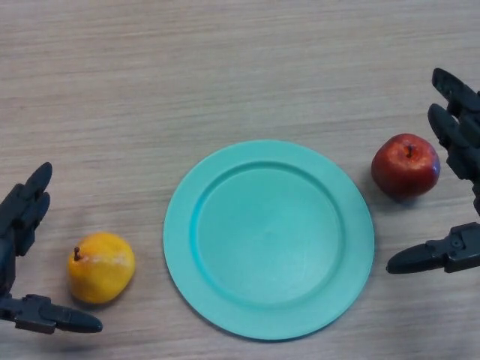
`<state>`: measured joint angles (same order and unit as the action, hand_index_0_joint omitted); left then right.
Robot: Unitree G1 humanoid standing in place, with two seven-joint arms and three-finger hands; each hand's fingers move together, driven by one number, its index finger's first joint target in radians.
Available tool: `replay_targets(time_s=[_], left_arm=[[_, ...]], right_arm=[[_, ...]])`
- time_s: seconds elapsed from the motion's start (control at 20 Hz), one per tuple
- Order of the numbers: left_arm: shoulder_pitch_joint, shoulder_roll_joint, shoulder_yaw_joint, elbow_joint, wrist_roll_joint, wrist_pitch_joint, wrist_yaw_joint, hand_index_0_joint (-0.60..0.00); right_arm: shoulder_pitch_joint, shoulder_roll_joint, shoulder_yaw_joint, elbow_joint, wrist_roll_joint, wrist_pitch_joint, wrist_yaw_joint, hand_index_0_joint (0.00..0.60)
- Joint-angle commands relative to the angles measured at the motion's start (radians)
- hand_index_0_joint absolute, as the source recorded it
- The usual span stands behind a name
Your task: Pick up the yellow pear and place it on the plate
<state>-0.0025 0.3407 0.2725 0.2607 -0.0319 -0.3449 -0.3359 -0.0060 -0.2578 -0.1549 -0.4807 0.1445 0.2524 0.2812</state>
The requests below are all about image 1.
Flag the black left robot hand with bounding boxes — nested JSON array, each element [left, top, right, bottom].
[[0, 162, 104, 335]]

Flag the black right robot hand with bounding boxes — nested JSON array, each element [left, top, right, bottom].
[[385, 67, 480, 275]]

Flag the yellow pear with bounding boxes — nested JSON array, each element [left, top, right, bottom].
[[67, 232, 137, 305]]

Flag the green plastic plate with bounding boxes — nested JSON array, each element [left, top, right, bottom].
[[163, 139, 376, 341]]

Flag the red apple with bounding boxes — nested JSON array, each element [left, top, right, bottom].
[[370, 133, 441, 201]]

